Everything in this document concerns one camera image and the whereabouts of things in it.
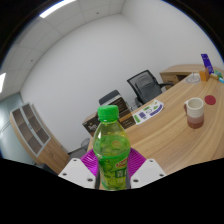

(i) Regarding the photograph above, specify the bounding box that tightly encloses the grey waste bin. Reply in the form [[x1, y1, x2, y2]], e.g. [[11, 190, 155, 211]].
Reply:
[[80, 137, 92, 153]]

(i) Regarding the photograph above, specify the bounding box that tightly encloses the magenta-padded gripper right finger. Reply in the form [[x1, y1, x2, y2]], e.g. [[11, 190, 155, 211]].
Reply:
[[126, 147, 167, 190]]

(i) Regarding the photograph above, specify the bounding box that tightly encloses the flat round red coaster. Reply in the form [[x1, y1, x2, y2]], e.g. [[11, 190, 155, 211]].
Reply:
[[204, 94, 217, 106]]

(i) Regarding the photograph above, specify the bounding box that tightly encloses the white and brown mug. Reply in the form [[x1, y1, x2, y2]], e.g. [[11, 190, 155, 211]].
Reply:
[[183, 96, 205, 130]]

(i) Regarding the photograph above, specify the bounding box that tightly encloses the wooden side desk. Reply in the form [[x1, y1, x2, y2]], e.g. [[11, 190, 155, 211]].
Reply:
[[159, 64, 224, 91]]

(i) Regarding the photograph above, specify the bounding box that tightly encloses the wooden shelf cabinet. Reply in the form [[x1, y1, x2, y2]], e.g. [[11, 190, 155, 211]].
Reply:
[[9, 102, 71, 166]]

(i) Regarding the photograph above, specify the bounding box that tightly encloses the small dark brown box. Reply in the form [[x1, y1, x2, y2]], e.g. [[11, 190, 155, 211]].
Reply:
[[82, 117, 101, 137]]

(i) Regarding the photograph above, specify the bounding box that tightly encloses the purple package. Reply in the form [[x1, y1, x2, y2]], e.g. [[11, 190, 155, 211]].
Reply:
[[200, 53, 215, 75]]

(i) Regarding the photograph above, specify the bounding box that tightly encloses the dark brown flat box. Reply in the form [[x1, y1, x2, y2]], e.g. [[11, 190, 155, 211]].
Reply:
[[99, 94, 131, 116]]

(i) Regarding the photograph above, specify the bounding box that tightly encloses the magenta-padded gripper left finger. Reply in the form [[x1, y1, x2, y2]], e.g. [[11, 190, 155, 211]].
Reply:
[[57, 148, 101, 191]]

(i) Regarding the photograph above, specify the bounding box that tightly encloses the white printed leaflet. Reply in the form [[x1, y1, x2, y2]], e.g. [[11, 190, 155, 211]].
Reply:
[[131, 99, 165, 126]]

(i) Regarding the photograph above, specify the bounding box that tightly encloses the long ceiling light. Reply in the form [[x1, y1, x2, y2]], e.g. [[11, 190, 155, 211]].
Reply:
[[0, 72, 7, 94], [39, 0, 77, 19]]

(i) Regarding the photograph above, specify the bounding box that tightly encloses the green drink bottle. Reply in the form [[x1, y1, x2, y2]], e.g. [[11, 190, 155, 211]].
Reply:
[[92, 104, 131, 192]]

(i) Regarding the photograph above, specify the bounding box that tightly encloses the grey mesh-back armchair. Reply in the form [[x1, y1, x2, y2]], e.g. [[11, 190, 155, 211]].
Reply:
[[126, 69, 174, 108]]

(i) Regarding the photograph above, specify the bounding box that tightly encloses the orange-brown cardboard box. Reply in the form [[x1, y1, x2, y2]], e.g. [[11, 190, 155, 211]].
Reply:
[[198, 68, 211, 83]]

